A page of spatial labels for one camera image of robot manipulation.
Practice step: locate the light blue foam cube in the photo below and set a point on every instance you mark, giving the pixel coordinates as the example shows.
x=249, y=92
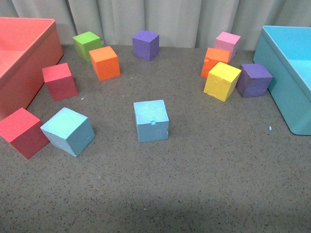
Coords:
x=152, y=120
x=69, y=131

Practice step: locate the orange foam cube on left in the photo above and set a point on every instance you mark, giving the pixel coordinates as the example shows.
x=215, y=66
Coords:
x=105, y=63

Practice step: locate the purple foam cube at back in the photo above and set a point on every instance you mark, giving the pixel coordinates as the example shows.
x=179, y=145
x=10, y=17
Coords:
x=146, y=45

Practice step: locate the orange foam cube by yellow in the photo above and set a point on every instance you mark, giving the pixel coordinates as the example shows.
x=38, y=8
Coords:
x=212, y=57

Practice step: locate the white curtain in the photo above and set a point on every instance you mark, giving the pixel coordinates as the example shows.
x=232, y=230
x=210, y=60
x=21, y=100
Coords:
x=180, y=23

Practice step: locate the green foam cube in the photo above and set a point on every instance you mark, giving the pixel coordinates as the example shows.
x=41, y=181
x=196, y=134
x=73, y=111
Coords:
x=85, y=42

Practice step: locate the pink foam cube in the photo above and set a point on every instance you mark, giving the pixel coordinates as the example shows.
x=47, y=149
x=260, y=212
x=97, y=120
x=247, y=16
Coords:
x=227, y=41

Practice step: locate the red foam cube at back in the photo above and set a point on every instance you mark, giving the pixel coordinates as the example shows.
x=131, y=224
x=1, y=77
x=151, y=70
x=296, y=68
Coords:
x=59, y=81

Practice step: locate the red foam cube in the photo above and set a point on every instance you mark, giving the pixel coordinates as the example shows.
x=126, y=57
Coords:
x=59, y=81
x=23, y=131

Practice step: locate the purple foam cube near bin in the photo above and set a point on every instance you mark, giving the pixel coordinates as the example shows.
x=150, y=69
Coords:
x=253, y=80

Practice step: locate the red foam cube in front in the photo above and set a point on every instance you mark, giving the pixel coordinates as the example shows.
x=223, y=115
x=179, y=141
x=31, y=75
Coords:
x=23, y=131

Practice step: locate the light blue plastic bin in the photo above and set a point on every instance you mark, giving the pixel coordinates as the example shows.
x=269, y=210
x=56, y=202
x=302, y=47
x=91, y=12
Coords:
x=286, y=52

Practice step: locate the red plastic bin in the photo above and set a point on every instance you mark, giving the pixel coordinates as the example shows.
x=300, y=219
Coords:
x=26, y=46

